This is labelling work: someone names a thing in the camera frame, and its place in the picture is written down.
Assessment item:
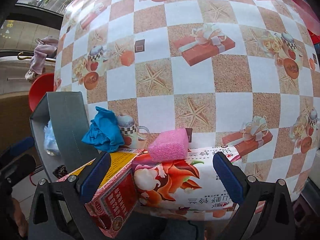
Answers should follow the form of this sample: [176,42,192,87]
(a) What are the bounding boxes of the light blue fluffy scrunchie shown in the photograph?
[43,120,60,156]

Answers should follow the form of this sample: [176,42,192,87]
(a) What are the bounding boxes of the person's left hand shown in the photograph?
[1,196,28,239]

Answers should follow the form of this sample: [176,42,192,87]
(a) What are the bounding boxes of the leopard print scrunchie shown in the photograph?
[53,165,68,179]

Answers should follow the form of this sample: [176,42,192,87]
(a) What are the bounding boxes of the pink box yellow label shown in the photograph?
[56,147,144,239]

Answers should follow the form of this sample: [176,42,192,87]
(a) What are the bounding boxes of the floral tissue pack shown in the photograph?
[131,146,242,211]

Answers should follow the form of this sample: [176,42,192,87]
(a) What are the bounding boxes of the red plastic chair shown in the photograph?
[28,73,54,112]

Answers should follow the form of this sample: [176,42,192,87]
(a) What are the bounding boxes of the pink sponge block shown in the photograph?
[148,128,189,162]

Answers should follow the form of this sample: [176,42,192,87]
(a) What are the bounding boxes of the checkered patterned tablecloth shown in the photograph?
[54,0,319,220]

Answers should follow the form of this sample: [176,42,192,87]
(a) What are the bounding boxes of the red plastic bucket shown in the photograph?
[308,30,320,45]

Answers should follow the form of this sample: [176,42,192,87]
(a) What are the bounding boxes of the pink cloth on rail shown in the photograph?
[25,36,59,82]

